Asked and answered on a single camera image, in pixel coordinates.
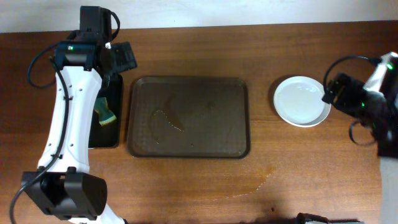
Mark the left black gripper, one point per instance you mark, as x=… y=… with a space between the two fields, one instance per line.
x=106 y=86

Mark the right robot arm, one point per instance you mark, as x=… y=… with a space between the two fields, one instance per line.
x=383 y=80

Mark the brown serving tray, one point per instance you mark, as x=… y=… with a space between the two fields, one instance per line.
x=189 y=118

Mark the pale green plate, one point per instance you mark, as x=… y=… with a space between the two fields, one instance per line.
x=298 y=101

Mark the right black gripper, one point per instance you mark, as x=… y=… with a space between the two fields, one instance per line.
x=337 y=92

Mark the green yellow sponge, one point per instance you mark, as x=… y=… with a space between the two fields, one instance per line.
x=105 y=115

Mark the black tray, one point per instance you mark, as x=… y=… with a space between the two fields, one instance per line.
x=108 y=136

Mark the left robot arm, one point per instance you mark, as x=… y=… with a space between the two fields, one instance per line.
x=62 y=185

